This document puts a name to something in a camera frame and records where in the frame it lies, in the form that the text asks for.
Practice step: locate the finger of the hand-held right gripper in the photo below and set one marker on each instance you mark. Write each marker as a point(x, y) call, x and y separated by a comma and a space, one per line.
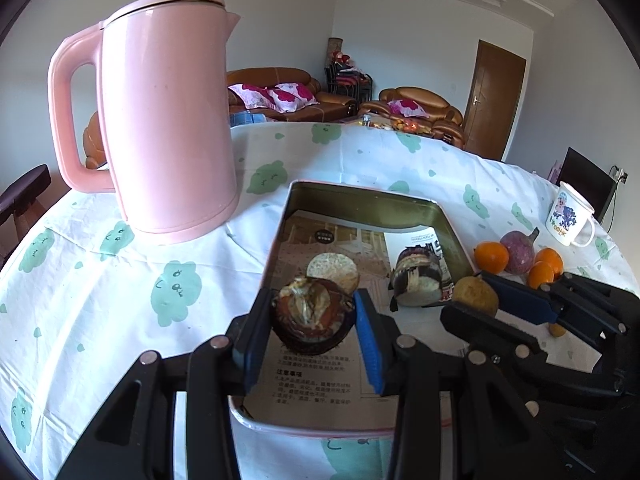
point(525, 305)
point(480, 328)

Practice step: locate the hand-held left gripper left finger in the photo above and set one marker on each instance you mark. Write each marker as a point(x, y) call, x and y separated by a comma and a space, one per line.
point(255, 350)

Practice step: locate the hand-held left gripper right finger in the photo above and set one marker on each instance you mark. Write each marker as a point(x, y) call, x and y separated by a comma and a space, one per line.
point(370, 345)

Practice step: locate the orange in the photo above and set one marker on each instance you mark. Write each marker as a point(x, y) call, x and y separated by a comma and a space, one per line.
point(540, 276)
point(550, 258)
point(490, 257)

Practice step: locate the small yellow-brown round fruit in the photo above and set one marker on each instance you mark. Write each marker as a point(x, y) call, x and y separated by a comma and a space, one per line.
point(556, 330)

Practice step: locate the brown dried fruit shell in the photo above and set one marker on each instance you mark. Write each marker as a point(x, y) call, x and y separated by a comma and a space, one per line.
point(310, 310)

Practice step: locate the dark cut fruit shell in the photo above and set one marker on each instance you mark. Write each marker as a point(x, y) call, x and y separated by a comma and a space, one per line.
point(417, 280)

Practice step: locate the beige round fruit slice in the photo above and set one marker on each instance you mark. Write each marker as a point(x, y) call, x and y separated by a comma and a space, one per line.
point(332, 266)

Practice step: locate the pink metal tin box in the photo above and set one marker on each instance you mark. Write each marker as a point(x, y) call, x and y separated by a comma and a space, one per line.
point(360, 205)

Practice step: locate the purple pointed fruit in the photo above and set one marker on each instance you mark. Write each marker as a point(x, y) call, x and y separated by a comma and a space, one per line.
point(520, 252)

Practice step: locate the white printed mug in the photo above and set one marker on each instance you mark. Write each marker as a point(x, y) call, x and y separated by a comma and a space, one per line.
point(565, 215)

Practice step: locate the printed paper leaflet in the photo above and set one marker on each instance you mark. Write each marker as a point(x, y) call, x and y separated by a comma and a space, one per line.
point(360, 240)

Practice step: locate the black television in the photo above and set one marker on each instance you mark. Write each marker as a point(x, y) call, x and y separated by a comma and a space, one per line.
point(582, 175)

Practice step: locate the brown wooden door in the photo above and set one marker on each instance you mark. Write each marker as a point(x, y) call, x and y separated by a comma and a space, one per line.
point(492, 105)

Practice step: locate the wooden coffee table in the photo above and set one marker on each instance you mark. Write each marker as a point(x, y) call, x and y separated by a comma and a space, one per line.
point(352, 121)

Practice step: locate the pink floral pillow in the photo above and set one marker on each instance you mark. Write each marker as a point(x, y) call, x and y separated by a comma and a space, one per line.
point(292, 96)
point(250, 97)
point(405, 107)

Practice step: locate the blue checked blanket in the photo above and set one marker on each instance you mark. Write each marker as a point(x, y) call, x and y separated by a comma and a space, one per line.
point(247, 119)

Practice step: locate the brown leather armchair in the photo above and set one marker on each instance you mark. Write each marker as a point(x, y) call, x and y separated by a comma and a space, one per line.
point(94, 140)
point(420, 97)

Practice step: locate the pink electric kettle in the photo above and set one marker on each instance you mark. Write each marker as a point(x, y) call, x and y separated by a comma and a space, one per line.
point(165, 125)

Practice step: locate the stacked dark chairs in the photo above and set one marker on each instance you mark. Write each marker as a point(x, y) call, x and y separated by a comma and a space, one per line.
point(350, 85)

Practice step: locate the brown leather sofa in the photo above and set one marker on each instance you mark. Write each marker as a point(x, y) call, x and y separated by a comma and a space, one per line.
point(270, 75)

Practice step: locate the dark cushioned wooden stool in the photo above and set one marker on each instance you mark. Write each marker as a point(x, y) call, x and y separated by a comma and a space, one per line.
point(25, 185)

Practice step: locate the tall brown vase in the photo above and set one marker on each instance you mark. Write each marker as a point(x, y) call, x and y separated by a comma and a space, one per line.
point(335, 50)

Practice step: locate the wall power socket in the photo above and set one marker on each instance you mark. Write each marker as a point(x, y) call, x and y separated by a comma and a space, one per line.
point(621, 175)

